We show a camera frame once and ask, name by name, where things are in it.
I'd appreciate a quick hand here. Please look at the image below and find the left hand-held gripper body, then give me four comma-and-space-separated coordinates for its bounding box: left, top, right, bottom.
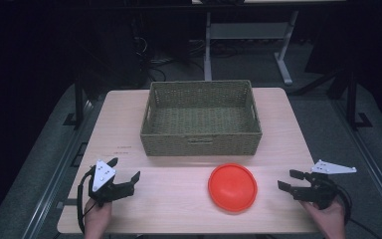
88, 159, 136, 209

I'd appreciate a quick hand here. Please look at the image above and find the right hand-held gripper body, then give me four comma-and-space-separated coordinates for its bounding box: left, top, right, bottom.
290, 158, 358, 211

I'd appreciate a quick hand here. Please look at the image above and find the red round flying disc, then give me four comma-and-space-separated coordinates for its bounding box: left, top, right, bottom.
207, 162, 259, 214

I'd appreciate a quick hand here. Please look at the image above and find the green woven basket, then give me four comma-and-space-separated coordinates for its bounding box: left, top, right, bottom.
140, 79, 264, 157

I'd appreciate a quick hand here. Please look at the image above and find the person's right hand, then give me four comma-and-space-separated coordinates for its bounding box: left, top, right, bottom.
299, 198, 347, 239

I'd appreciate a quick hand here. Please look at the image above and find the person's left hand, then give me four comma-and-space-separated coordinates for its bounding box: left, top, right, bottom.
83, 198, 113, 239

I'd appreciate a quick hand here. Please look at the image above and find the black metal stand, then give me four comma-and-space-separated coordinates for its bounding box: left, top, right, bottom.
63, 71, 93, 130
344, 69, 373, 131

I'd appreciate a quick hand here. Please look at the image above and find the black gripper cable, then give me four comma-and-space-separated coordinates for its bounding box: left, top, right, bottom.
334, 183, 379, 239
76, 166, 96, 234

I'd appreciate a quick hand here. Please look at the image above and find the metal floor rail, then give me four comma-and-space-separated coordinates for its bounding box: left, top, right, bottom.
331, 99, 382, 222
21, 99, 108, 239

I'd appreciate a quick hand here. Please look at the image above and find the bundle of floor cables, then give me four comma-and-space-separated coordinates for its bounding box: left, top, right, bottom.
130, 33, 207, 83

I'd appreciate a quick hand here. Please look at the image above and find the white metal desk frame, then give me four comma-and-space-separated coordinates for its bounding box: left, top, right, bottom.
203, 9, 300, 87

